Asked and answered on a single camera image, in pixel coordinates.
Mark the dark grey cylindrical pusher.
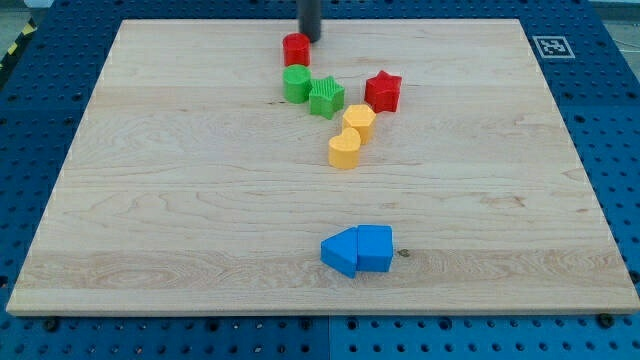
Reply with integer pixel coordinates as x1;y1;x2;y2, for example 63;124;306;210
297;0;322;42

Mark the red cylinder block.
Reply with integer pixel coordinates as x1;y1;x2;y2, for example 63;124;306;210
282;32;311;66

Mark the green star block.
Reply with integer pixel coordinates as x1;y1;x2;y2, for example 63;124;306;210
309;76;345;120

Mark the red star block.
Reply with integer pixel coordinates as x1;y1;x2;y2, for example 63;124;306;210
364;70;402;113

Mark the green cylinder block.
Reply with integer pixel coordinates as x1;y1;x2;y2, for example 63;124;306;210
282;64;311;104

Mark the yellow hexagon block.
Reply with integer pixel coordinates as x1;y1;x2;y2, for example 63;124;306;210
342;104;376;144

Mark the yellow heart block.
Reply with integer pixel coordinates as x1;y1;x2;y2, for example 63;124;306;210
328;127;361;169

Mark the wooden board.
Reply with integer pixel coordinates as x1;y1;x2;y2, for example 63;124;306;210
7;19;639;316

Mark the blue triangle block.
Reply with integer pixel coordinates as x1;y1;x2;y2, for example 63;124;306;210
320;227;358;278

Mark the white fiducial marker tag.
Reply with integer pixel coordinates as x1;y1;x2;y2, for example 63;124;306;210
533;35;575;59

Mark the blue cube block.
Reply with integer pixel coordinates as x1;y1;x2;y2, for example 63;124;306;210
357;224;394;272

